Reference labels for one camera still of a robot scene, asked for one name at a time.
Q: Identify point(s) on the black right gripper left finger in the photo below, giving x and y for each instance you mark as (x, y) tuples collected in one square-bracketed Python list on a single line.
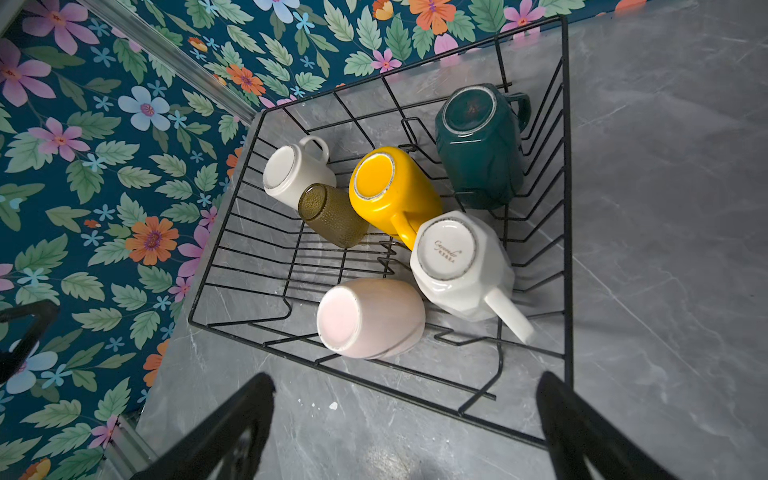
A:
[(230, 441)]

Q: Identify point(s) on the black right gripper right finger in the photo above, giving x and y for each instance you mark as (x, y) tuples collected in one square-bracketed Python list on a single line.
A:
[(579, 439)]

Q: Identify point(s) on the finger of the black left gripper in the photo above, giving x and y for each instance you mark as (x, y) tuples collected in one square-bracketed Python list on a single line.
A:
[(45, 313)]

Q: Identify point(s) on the cream faceted mug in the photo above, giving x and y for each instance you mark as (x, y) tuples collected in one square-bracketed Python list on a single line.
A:
[(461, 266)]

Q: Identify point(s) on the white mug pink handle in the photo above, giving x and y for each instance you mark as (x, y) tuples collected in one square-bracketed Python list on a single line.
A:
[(371, 318)]

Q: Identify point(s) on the olive green glass cup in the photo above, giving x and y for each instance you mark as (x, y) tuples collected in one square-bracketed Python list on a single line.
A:
[(328, 211)]

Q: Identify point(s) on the white mug red inside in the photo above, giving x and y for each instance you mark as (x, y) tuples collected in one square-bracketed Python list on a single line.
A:
[(292, 168)]

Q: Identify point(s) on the yellow mug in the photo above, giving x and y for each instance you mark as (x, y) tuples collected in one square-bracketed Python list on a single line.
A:
[(390, 191)]

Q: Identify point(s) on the dark green mug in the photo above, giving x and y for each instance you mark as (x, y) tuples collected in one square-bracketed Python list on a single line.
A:
[(480, 146)]

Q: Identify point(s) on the black wire dish rack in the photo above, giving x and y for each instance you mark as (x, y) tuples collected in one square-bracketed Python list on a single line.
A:
[(267, 271)]

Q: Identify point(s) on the aluminium frame post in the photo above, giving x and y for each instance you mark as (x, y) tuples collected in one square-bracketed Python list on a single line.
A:
[(152, 41)]

